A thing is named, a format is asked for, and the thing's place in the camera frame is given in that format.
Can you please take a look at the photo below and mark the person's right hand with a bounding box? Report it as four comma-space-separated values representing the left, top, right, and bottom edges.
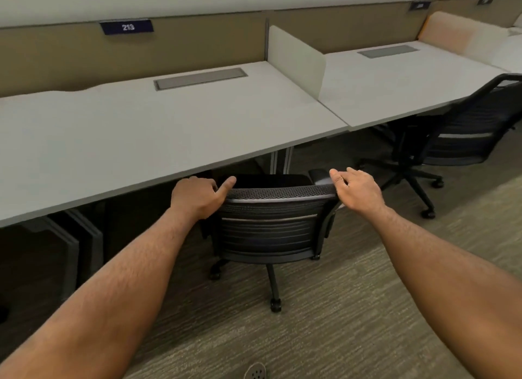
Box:
329, 167, 386, 220

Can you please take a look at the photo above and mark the person's left hand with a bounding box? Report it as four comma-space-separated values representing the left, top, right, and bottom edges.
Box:
170, 176, 237, 222

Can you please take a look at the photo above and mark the black mesh office chair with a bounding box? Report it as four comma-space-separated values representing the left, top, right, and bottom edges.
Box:
358, 73, 522, 220
200, 169, 347, 313

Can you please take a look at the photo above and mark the person's right forearm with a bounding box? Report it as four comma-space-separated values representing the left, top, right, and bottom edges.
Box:
366, 205, 522, 379

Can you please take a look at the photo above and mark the person's left forearm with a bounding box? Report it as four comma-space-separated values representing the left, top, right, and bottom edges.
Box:
0, 206, 201, 379

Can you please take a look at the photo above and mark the person's grey shoe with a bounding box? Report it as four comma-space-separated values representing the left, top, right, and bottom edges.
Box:
244, 361, 268, 379

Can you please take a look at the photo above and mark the beige desk partition panel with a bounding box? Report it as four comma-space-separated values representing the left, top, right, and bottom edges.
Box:
0, 12, 268, 98
269, 1, 427, 54
426, 0, 522, 20

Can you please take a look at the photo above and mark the grey cable cover plate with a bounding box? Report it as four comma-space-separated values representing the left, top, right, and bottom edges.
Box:
153, 68, 248, 92
357, 44, 420, 59

